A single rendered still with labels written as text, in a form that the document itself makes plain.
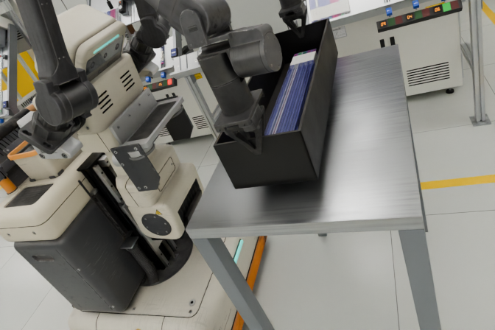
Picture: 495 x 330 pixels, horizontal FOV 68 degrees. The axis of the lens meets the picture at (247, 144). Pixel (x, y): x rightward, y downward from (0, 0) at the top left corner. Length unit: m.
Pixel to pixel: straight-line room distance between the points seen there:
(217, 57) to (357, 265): 1.21
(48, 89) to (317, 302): 1.18
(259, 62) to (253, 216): 0.33
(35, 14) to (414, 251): 0.81
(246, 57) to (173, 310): 1.05
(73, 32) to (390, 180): 0.80
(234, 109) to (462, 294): 1.14
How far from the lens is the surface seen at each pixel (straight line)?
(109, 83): 1.10
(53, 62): 0.85
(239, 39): 0.56
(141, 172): 1.08
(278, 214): 0.72
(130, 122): 1.11
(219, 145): 0.69
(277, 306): 1.60
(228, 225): 0.75
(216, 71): 0.58
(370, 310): 1.51
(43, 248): 1.36
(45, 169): 1.35
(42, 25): 0.85
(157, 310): 1.46
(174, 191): 1.22
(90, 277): 1.38
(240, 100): 0.60
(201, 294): 1.40
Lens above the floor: 1.28
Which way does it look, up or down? 30 degrees down
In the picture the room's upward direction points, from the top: 24 degrees counter-clockwise
